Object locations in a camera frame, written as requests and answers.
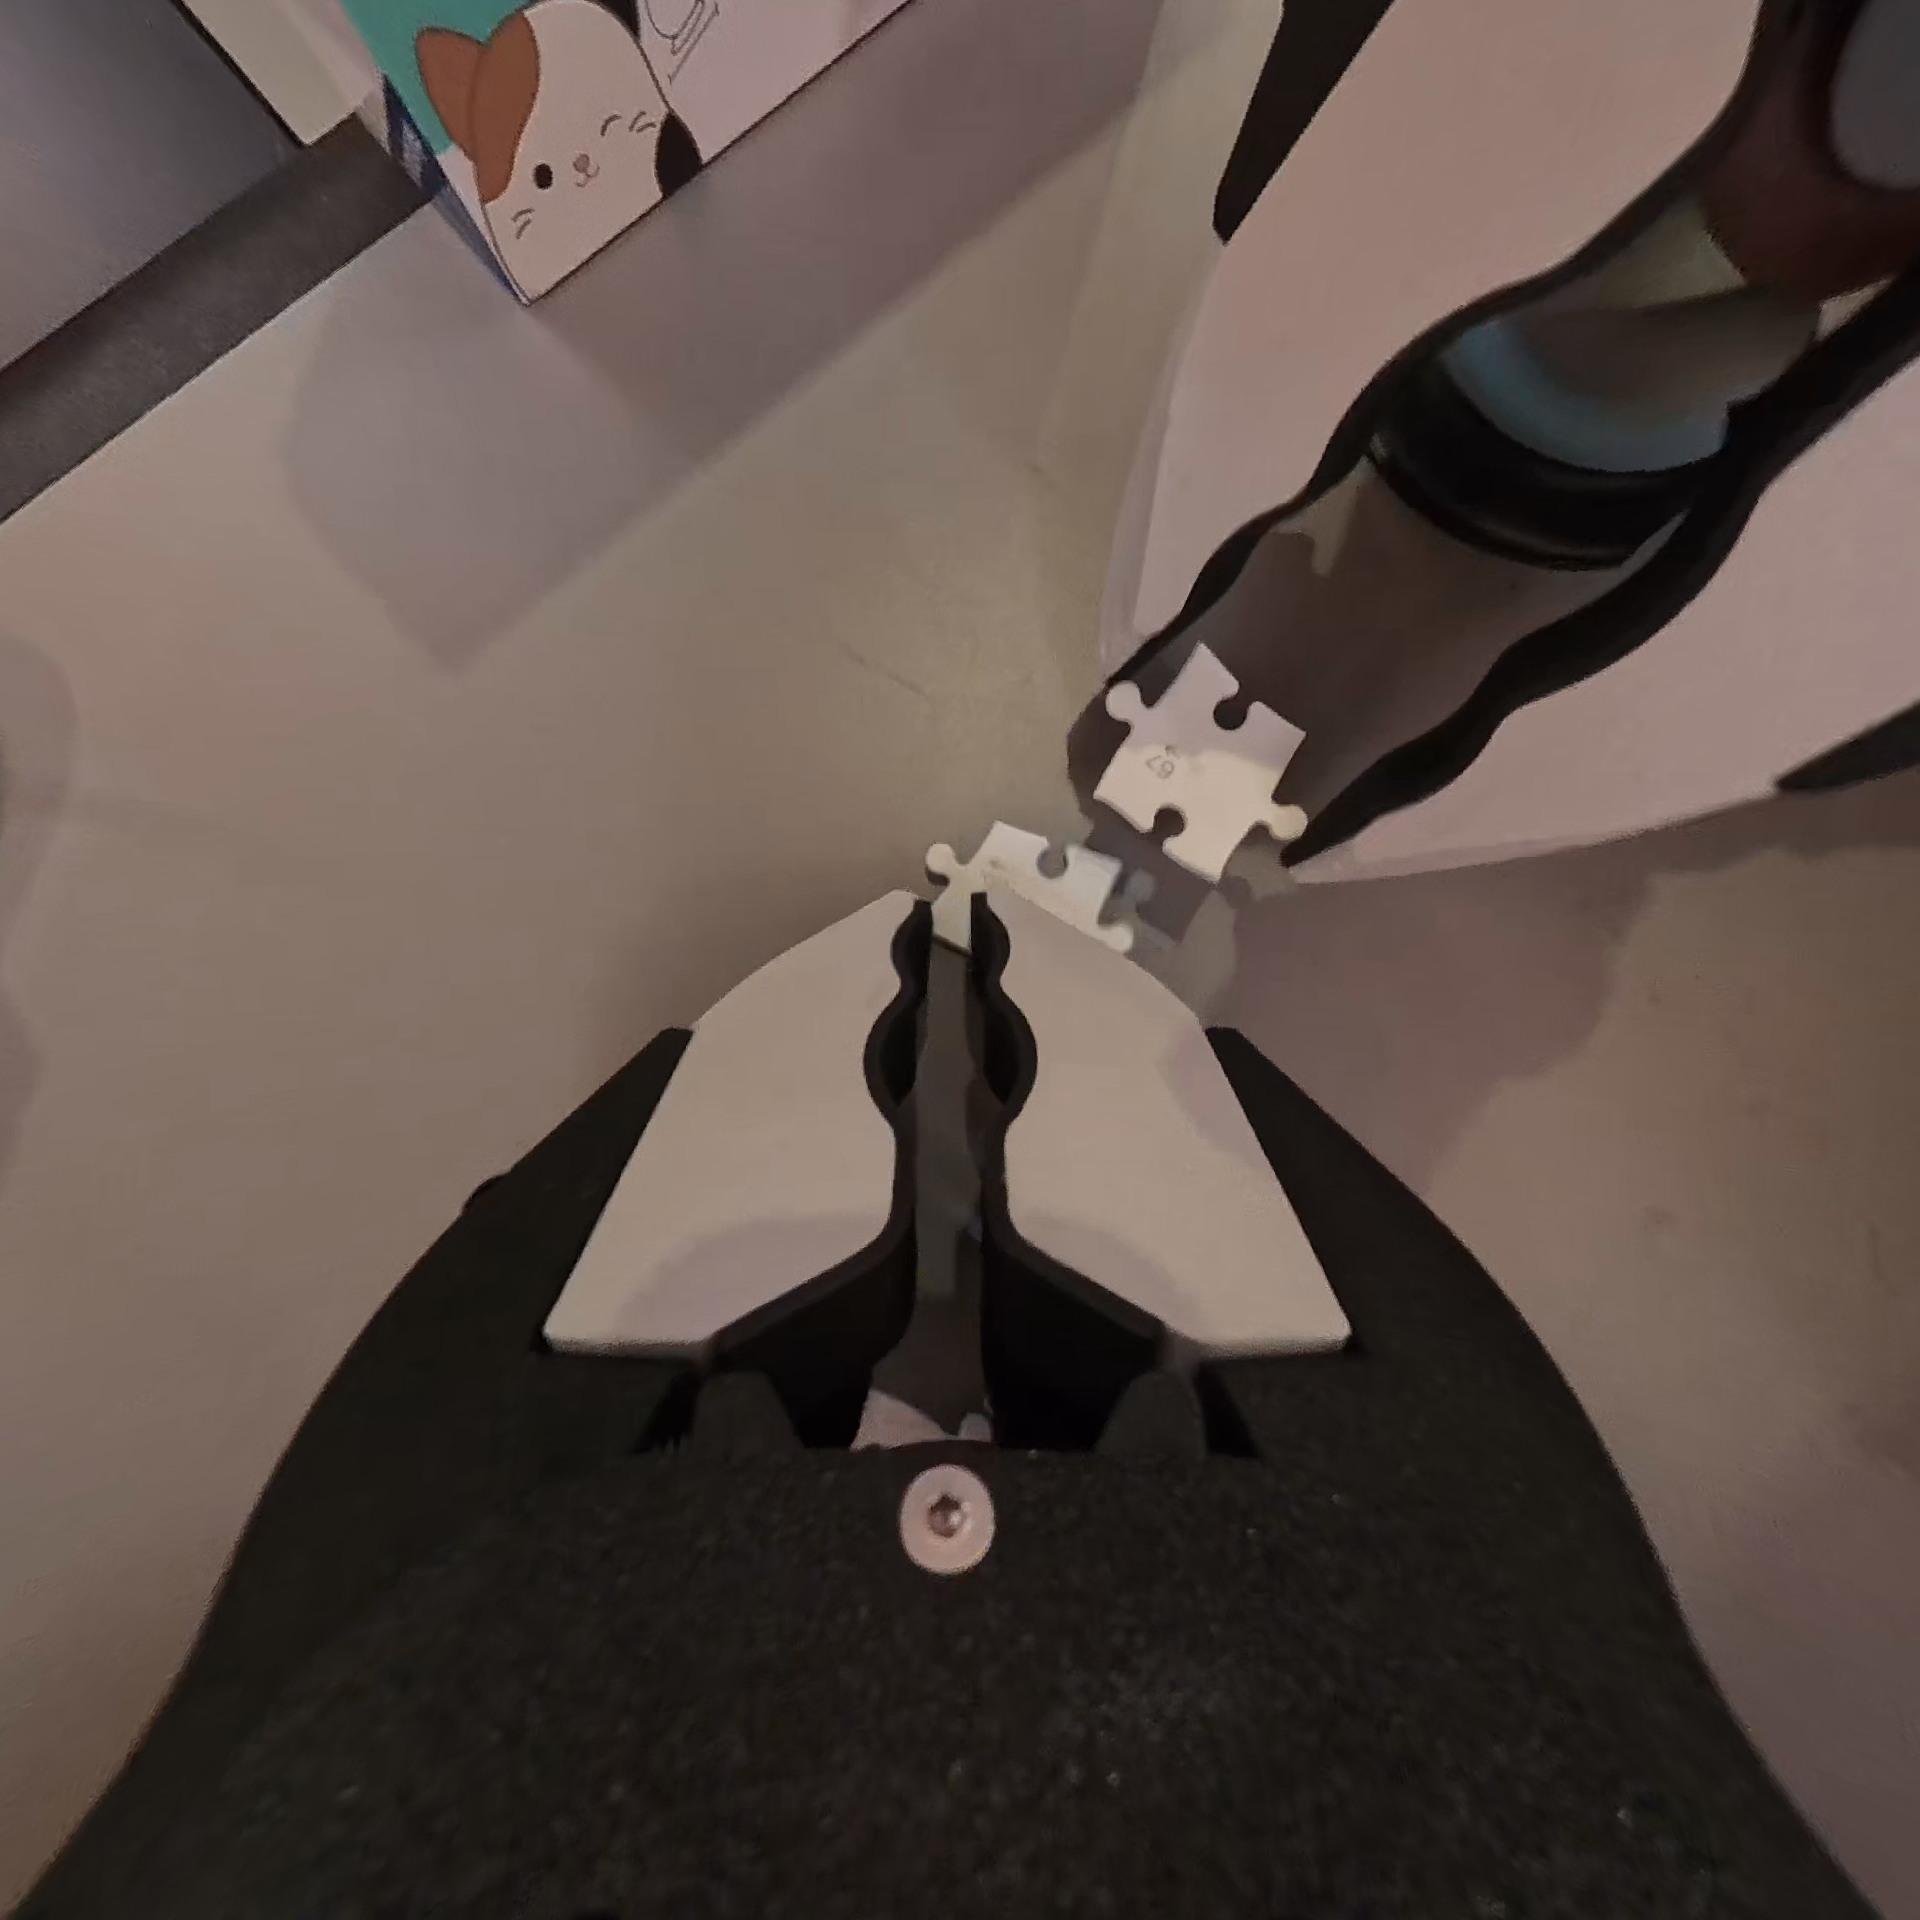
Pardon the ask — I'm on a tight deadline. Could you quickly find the white puzzle piece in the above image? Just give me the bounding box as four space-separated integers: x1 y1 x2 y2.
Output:
1080 645 1309 883
924 822 1157 958

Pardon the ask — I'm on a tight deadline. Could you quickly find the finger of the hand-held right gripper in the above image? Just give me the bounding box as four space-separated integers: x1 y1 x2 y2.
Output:
1277 306 1920 881
1097 0 1787 708

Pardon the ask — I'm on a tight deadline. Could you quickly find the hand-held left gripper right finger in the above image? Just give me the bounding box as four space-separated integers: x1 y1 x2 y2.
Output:
966 884 1352 1446

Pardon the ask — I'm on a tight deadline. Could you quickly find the colourful puzzle ball box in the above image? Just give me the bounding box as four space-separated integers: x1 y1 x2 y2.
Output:
172 0 917 306

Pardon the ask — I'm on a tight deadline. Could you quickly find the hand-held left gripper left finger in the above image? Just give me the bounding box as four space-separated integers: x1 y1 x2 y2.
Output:
539 888 924 1446

